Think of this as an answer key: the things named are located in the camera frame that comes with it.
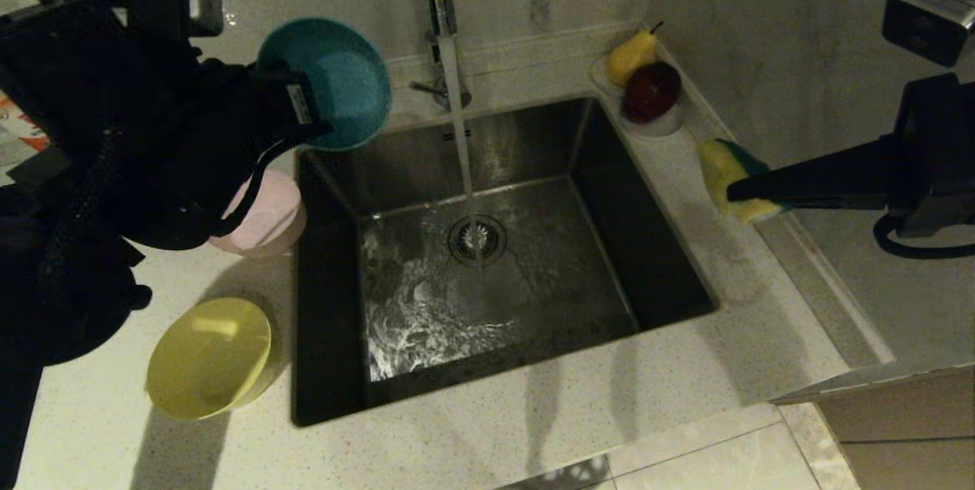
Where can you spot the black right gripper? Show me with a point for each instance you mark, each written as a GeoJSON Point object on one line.
{"type": "Point", "coordinates": [941, 155]}

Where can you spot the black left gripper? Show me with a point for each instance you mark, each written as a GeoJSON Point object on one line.
{"type": "Point", "coordinates": [251, 116]}

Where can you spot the blue plastic bowl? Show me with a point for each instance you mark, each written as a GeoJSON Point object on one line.
{"type": "Point", "coordinates": [346, 86]}

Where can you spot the pink plastic bowl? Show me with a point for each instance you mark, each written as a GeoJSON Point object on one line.
{"type": "Point", "coordinates": [270, 216]}

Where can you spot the yellow green sponge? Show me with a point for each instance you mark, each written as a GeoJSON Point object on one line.
{"type": "Point", "coordinates": [720, 170]}

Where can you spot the yellow dish soap bottle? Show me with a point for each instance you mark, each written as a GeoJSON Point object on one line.
{"type": "Point", "coordinates": [15, 124]}

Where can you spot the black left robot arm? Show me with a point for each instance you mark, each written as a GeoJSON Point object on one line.
{"type": "Point", "coordinates": [91, 132]}

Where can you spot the stainless steel sink basin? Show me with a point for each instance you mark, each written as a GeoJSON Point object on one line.
{"type": "Point", "coordinates": [579, 299]}

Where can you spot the round metal drain strainer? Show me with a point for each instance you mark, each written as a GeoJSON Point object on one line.
{"type": "Point", "coordinates": [491, 235]}

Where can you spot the dark red apple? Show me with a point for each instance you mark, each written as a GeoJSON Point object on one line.
{"type": "Point", "coordinates": [649, 94]}

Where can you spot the yellow pear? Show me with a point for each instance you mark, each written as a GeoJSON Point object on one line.
{"type": "Point", "coordinates": [628, 59]}

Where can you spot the yellow plastic bowl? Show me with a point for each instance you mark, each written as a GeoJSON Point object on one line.
{"type": "Point", "coordinates": [206, 360]}

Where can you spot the black induction cooktop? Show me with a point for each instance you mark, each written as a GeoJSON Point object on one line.
{"type": "Point", "coordinates": [7, 459]}

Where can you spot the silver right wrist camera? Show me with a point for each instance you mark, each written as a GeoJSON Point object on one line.
{"type": "Point", "coordinates": [929, 10]}

